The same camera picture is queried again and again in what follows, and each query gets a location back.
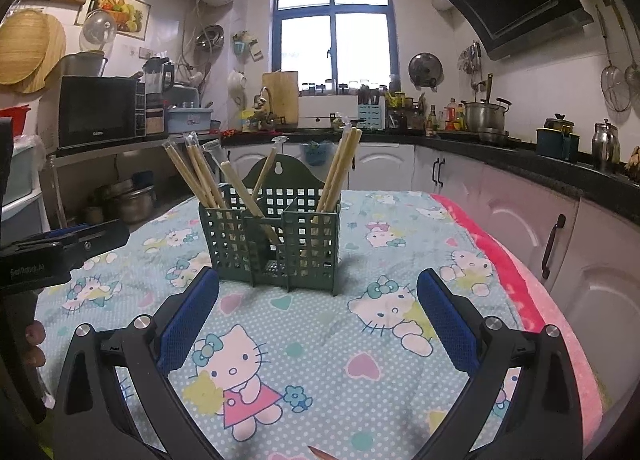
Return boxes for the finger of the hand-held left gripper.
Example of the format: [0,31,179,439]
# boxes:
[0,226,91,256]
[60,220,131,268]

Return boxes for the steel canister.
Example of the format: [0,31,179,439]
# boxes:
[591,119,622,173]

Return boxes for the round wooden board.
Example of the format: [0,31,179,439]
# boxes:
[12,14,67,94]

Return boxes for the teal hanging holder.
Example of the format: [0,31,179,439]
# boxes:
[232,31,265,61]

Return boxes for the steel faucet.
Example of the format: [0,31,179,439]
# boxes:
[252,87,276,131]

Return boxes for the fruit wall poster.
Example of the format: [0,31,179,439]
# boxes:
[75,0,152,38]

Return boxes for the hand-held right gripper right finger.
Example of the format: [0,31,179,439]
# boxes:
[415,269,583,460]

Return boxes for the hanging dark pan lid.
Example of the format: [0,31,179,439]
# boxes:
[408,53,445,90]

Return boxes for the blue dish tub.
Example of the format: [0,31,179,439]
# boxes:
[166,108,213,135]

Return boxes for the teal enamel pot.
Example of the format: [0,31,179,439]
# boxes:
[536,114,581,162]

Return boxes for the white plastic scoop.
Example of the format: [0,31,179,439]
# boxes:
[227,69,248,106]

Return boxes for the blender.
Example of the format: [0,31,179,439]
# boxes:
[142,57,176,108]

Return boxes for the black microwave oven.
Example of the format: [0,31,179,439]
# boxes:
[57,75,146,148]

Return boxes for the blue framed window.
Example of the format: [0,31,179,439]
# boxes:
[272,0,401,91]

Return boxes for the steel cooking pot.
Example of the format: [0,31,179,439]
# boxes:
[107,185,157,225]

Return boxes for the hanging steel bowls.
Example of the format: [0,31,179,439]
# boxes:
[194,24,226,51]

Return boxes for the pink fleece blanket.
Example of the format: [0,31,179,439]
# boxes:
[430,193,608,441]

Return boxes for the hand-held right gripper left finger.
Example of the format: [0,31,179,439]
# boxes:
[52,267,223,460]

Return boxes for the hanging small kitchen utensils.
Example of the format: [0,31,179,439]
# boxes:
[457,42,483,76]

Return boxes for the group of bamboo chopsticks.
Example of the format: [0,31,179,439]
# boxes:
[164,127,363,246]

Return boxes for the black kitchen countertop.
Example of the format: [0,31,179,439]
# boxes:
[222,127,640,226]

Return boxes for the hanging steel skimmer ladle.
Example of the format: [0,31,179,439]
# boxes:
[612,0,640,91]

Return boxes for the steel pot on microwave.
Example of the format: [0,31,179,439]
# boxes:
[60,51,109,77]

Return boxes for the orange cooking oil bottle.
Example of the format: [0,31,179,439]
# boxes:
[447,99,466,131]

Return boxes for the hanging wire strainer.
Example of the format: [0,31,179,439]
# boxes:
[597,5,632,112]

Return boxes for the plastic drawer cabinet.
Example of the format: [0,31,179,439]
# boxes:
[0,133,51,236]

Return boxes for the glass pot lid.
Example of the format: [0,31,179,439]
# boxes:
[80,10,118,52]

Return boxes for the metal rack table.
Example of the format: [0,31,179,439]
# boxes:
[47,133,223,233]

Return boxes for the steel stockpot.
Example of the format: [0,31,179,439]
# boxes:
[462,98,513,133]

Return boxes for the wooden cutting board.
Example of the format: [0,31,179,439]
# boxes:
[261,71,300,131]

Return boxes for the teal knife block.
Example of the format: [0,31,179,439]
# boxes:
[356,88,386,130]

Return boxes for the row of glass jars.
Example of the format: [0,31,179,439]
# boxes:
[300,80,401,96]

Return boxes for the person's left hand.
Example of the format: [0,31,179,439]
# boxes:
[25,320,48,367]

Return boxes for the condiment rack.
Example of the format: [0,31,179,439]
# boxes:
[385,92,426,133]

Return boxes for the cartoon cat printed blanket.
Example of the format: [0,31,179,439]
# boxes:
[32,189,531,460]

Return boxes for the red plastic basin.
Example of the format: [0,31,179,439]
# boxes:
[0,105,32,138]

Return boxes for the green plastic utensil basket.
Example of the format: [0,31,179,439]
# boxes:
[198,154,343,295]

